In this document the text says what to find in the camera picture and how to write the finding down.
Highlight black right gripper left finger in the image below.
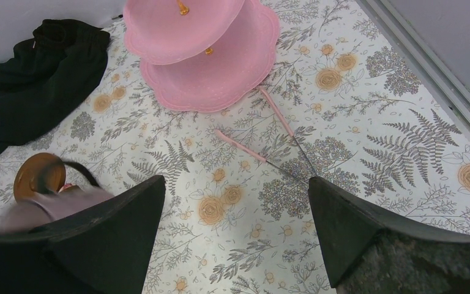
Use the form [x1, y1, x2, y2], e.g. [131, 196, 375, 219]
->
[0, 175, 166, 293]

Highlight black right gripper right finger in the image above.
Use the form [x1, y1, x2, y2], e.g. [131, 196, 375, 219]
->
[308, 177, 470, 293]

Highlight purple mug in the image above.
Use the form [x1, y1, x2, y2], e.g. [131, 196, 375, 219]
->
[0, 160, 116, 235]

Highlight floral tablecloth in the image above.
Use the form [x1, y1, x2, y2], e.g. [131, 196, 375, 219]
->
[0, 1, 470, 293]

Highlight pink-handled metal tongs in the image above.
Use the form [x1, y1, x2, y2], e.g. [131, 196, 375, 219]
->
[214, 86, 318, 183]

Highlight pink three-tier cake stand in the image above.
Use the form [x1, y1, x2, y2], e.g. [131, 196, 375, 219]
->
[123, 1, 280, 113]

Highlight black cloth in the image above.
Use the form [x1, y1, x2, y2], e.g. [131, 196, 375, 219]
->
[0, 19, 110, 154]

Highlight brown round coaster right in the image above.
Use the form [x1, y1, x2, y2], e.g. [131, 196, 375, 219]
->
[13, 153, 66, 202]

